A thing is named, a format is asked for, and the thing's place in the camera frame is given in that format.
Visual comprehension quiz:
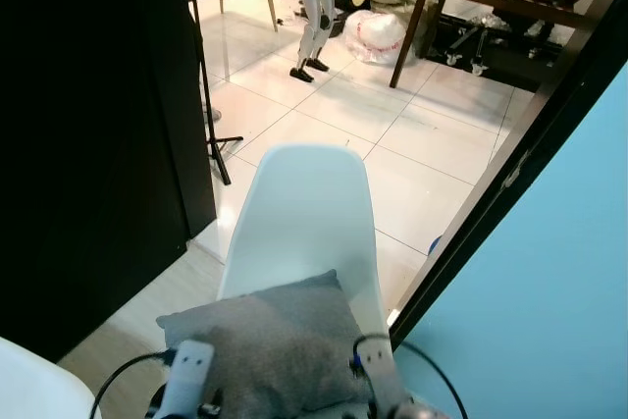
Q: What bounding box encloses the white plastic chair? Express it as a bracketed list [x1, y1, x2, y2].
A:
[0, 337, 100, 419]
[217, 143, 394, 419]

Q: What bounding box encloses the grey square cushion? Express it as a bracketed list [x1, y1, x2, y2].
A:
[156, 270, 380, 419]

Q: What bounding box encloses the black tripod stand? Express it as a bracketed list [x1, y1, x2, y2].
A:
[184, 0, 245, 186]

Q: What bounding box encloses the black wardrobe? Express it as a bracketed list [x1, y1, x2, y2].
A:
[0, 0, 218, 362]

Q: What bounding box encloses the white plastic bag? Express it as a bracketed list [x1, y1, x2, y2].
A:
[342, 9, 409, 66]

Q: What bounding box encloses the white humanoid robot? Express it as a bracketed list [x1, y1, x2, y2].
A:
[289, 0, 341, 84]

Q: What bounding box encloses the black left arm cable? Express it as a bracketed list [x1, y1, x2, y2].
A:
[89, 347, 179, 419]

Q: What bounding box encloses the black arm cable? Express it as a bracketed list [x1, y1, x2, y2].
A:
[89, 347, 179, 419]
[352, 333, 470, 419]

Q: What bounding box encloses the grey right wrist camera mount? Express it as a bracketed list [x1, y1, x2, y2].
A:
[354, 336, 414, 416]

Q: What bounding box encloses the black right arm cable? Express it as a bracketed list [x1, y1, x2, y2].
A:
[352, 333, 470, 419]

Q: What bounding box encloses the black door frame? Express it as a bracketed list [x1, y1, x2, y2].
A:
[391, 0, 628, 347]

